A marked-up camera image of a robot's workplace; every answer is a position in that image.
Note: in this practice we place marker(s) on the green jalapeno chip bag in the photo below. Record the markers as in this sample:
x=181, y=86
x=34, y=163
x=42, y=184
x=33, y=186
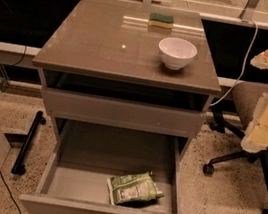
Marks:
x=133, y=188

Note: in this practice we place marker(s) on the white ceramic bowl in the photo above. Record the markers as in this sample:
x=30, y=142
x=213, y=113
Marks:
x=176, y=53

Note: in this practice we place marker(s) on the open grey middle drawer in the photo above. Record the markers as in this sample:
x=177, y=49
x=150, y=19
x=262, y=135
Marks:
x=87, y=155

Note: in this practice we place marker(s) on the closed grey top drawer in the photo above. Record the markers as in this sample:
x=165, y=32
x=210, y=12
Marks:
x=108, y=111

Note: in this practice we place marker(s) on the green yellow sponge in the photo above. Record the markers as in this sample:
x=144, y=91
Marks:
x=161, y=20

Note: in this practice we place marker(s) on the grey office chair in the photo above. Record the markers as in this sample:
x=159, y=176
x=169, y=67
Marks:
x=245, y=97

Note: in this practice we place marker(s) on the black metal bar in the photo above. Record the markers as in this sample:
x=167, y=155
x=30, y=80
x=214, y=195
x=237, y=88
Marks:
x=19, y=167

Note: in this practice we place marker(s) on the grey drawer cabinet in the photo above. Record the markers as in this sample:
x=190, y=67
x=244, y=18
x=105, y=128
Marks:
x=107, y=48

